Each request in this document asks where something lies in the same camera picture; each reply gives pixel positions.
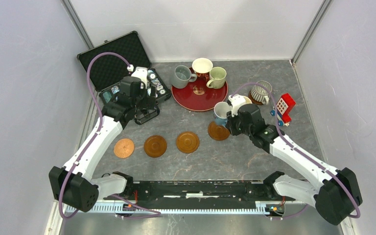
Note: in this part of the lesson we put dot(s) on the wooden coaster four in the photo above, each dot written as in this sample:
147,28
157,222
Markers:
254,101

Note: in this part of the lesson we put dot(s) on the woven cork coaster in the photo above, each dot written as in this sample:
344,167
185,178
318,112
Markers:
124,148

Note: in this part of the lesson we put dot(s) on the wooden coaster three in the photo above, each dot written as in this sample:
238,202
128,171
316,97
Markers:
155,146

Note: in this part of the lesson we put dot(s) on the wooden coaster two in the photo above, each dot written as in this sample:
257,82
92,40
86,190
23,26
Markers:
218,132

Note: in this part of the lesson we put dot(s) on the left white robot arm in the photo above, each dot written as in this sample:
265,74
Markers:
73,184

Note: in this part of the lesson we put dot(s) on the red round tray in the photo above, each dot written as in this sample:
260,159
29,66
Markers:
196,96

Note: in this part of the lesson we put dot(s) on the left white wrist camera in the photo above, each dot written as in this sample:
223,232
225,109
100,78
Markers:
141,73

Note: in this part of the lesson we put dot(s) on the cream ribbed mug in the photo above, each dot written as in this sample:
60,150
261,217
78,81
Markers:
247,100

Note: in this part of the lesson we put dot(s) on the green mug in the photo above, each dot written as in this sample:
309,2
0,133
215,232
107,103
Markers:
217,78

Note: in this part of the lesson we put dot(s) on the wooden coaster five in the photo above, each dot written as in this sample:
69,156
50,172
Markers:
187,142

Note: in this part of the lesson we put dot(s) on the blue handled white mug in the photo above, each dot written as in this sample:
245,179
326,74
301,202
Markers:
220,113

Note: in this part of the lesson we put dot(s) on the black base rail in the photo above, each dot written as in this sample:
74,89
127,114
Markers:
201,195

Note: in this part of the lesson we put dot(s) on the red blue toy truck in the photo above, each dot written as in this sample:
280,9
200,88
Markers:
282,109

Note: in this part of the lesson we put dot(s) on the grey striped cup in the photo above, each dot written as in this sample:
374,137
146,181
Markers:
260,92

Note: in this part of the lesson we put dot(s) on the white bowl cup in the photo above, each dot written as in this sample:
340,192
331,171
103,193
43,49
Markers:
202,67

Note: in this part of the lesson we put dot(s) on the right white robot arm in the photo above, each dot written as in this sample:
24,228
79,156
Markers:
334,193

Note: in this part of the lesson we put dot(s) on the grey mug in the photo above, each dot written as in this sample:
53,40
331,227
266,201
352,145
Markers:
182,76

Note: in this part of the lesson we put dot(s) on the black foam-lined case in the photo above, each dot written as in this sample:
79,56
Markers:
109,69

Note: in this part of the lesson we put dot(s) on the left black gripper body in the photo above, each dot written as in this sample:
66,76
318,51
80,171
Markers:
144,102

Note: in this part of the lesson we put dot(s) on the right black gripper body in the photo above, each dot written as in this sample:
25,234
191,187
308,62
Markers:
236,126

